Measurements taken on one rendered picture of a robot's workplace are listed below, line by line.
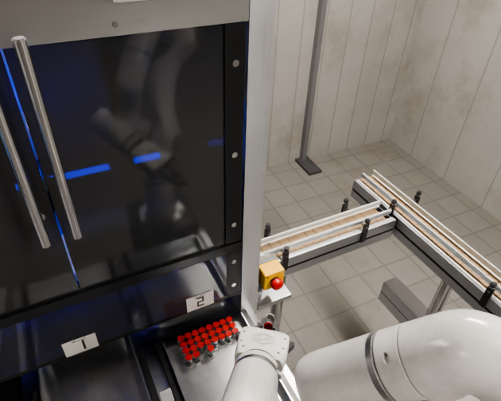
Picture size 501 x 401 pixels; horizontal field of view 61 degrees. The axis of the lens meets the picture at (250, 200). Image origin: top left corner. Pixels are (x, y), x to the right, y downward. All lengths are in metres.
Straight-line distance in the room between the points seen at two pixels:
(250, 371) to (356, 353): 0.23
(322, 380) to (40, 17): 0.68
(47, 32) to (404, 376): 0.72
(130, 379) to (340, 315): 1.54
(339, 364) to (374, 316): 2.07
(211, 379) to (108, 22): 0.96
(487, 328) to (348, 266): 2.38
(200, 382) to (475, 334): 0.93
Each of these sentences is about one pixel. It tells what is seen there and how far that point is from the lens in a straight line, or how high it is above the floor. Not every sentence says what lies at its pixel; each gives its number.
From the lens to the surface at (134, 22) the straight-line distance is 0.82.
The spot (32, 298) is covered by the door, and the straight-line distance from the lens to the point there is 1.14.
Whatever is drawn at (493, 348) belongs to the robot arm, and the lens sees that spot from 0.54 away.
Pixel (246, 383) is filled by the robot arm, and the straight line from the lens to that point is 0.74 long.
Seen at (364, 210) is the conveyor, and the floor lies 0.93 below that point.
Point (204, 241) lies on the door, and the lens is 1.16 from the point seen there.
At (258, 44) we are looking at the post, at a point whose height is 1.75.
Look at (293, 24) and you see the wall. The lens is 3.22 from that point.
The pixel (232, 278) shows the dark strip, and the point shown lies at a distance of 1.30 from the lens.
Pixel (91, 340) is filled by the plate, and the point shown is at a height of 1.03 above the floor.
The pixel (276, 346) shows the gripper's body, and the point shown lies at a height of 1.32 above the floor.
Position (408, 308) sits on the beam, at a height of 0.55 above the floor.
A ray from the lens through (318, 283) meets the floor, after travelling 2.74.
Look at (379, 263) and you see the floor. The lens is 2.97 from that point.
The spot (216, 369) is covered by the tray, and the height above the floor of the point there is 0.88.
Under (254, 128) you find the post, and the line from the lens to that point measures 1.00.
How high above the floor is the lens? 2.05
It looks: 38 degrees down
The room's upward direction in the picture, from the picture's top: 2 degrees clockwise
